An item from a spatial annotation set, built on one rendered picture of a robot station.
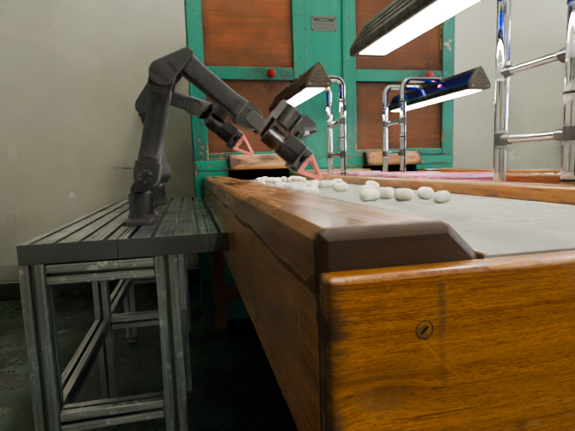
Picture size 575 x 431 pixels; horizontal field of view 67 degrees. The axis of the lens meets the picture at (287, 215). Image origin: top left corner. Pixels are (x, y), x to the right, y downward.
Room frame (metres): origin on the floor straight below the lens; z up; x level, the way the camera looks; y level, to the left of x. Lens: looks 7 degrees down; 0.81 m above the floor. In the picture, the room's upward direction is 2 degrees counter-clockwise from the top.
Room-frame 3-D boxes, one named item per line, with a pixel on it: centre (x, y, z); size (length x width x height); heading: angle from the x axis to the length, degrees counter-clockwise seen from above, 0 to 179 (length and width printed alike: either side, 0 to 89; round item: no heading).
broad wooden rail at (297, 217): (1.16, 0.13, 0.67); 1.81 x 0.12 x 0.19; 13
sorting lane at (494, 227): (1.20, -0.08, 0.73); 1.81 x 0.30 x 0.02; 13
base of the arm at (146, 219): (1.14, 0.39, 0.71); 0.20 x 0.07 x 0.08; 13
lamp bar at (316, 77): (1.64, -0.04, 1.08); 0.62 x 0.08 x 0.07; 13
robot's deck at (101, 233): (1.49, 0.21, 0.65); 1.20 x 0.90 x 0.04; 13
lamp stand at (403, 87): (1.75, -0.51, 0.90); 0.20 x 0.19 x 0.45; 13
